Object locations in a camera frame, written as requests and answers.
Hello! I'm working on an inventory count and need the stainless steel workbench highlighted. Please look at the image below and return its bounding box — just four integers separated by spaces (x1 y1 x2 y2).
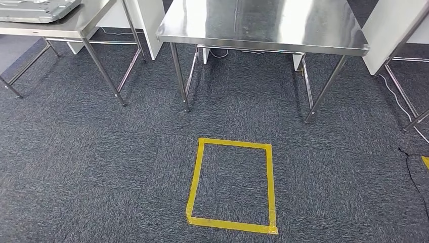
155 0 370 124

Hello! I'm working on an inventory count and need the grey metal plate part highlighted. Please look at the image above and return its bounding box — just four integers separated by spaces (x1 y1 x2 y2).
0 0 82 24

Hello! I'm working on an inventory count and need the thin white desk cable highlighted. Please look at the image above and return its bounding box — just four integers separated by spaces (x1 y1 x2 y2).
209 48 229 59
100 26 144 36

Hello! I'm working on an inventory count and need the white floor cable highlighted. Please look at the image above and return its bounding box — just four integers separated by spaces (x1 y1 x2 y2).
378 74 429 145

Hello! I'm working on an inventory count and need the black floor cable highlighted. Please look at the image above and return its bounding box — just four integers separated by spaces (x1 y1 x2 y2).
398 147 429 221

